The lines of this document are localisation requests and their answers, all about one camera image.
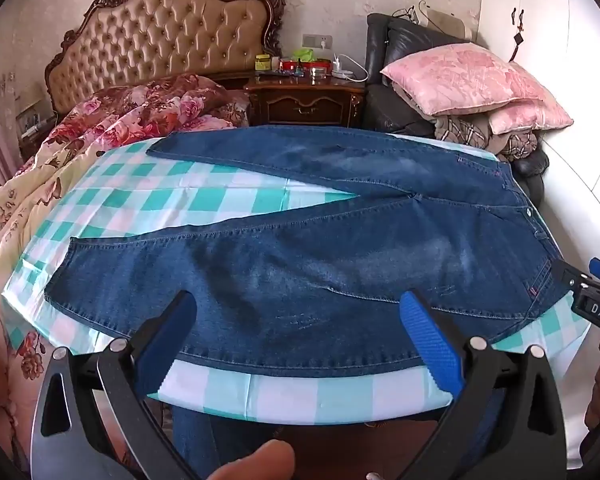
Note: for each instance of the green checked tablecloth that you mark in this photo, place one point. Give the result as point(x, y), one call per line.
point(180, 200)

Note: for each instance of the person's left leg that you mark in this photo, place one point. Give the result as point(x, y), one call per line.
point(195, 435)

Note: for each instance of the black leather armchair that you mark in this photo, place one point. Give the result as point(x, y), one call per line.
point(385, 110)

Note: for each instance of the clothes hanger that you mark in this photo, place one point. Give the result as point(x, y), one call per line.
point(411, 12)

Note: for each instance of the blue denim pants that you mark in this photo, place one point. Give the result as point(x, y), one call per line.
point(330, 260)

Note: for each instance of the beige cushion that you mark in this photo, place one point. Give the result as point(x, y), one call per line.
point(450, 22)

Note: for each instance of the person's right leg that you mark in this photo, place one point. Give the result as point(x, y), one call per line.
point(475, 440)

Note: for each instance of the green plastic bag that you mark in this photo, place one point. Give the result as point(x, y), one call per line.
point(303, 54)

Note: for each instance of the person's left hand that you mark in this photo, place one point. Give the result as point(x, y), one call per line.
point(260, 460)

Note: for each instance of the wall socket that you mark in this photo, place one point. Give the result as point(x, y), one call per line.
point(317, 41)

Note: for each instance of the person's leg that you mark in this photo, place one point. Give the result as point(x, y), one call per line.
point(195, 435)
point(475, 440)

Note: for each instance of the dark wooden nightstand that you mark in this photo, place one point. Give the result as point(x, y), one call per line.
point(300, 105)

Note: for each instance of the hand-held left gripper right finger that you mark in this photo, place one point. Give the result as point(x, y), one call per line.
point(430, 340)

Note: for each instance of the tufted leather carved headboard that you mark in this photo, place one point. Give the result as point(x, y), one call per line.
point(170, 35)

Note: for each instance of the white power strip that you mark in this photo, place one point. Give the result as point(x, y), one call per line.
point(347, 72)

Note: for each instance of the large pink pillow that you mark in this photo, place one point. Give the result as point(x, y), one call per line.
point(460, 75)

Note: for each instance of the cluttered bedside table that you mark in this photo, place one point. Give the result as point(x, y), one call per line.
point(32, 127)

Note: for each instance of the floral red pillow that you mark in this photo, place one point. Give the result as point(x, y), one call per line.
point(145, 105)

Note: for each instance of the small pink pillow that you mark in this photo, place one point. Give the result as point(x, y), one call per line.
point(530, 117)

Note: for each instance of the red box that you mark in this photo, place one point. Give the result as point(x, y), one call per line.
point(305, 66)

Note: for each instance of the yellow jar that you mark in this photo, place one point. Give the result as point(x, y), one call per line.
point(263, 62)

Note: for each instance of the plaid blanket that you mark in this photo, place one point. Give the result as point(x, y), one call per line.
point(460, 132)

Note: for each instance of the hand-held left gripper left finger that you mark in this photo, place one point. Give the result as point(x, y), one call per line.
point(170, 330)

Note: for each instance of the white wardrobe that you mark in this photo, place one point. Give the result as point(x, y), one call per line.
point(555, 20)

